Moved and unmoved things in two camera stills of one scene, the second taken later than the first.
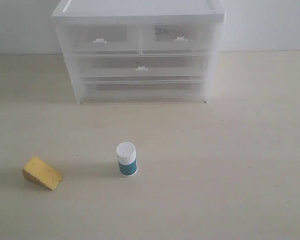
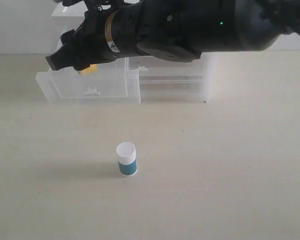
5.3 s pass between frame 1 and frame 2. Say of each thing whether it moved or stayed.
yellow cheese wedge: moved
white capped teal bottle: stayed
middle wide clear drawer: stayed
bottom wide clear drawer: stayed
